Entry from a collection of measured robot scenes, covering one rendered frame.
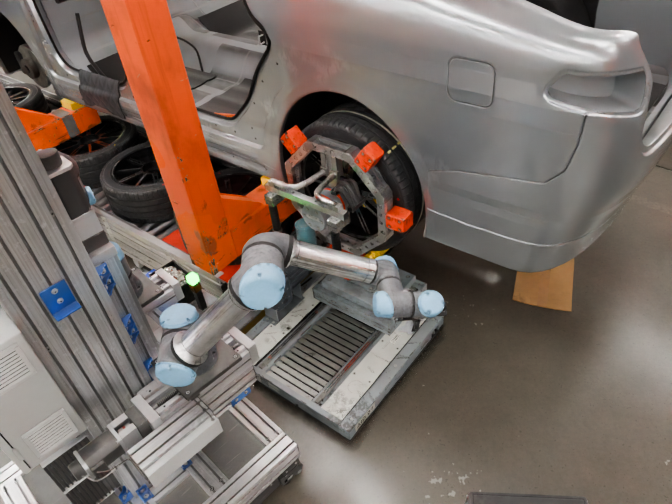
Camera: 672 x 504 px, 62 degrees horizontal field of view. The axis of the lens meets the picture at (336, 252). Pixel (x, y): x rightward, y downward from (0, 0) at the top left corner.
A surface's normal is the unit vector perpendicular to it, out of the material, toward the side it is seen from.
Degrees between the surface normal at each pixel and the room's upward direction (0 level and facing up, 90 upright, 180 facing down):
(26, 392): 90
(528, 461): 0
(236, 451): 0
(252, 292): 85
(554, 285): 2
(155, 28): 90
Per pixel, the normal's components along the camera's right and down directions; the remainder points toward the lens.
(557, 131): -0.43, 0.62
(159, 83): 0.79, 0.34
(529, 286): -0.09, -0.76
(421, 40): -0.62, 0.44
